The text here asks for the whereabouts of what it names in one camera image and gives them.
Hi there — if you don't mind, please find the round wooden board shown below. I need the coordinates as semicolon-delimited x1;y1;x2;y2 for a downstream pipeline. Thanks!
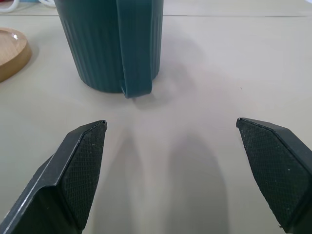
0;27;33;83

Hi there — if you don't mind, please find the dark green ribbed mug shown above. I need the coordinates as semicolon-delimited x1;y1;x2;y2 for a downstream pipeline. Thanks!
53;0;164;99

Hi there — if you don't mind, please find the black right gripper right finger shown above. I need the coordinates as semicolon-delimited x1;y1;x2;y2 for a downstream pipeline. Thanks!
235;117;312;234

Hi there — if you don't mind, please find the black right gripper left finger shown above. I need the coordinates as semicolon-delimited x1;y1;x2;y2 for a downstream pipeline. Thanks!
0;119;108;234

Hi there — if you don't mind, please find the white cable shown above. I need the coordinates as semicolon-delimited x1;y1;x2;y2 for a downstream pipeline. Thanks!
0;0;21;13

